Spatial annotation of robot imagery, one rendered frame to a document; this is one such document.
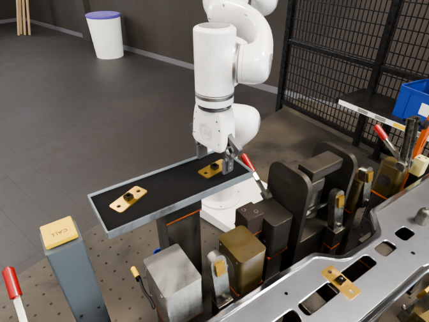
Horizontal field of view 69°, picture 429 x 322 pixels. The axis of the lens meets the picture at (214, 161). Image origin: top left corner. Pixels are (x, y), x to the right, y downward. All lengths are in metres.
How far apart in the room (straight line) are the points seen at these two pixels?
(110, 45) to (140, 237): 4.94
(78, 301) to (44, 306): 0.38
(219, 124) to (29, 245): 1.97
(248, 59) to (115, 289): 0.84
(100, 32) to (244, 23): 5.26
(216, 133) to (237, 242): 0.25
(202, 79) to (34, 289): 0.90
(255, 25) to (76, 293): 0.68
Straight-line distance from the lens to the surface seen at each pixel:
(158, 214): 0.68
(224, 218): 1.25
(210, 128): 0.70
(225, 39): 0.62
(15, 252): 2.46
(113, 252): 1.25
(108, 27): 5.88
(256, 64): 0.63
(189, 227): 0.81
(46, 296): 1.22
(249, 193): 1.37
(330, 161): 0.82
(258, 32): 0.67
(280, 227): 0.79
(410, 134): 1.09
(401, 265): 0.90
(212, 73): 0.64
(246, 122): 1.07
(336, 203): 0.88
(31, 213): 2.70
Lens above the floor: 1.63
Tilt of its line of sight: 34 degrees down
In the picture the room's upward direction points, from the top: straight up
